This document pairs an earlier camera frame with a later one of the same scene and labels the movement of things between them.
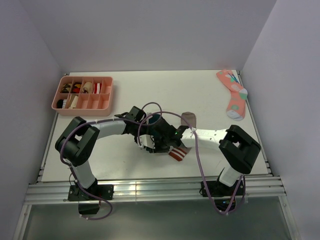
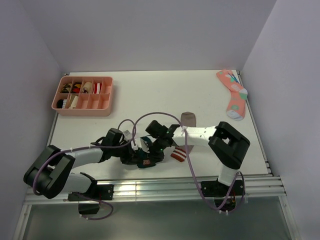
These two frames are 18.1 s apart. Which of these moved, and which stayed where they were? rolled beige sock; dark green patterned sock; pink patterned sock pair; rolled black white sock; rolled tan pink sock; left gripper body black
Moved: left gripper body black; dark green patterned sock
Stayed: rolled tan pink sock; rolled beige sock; rolled black white sock; pink patterned sock pair
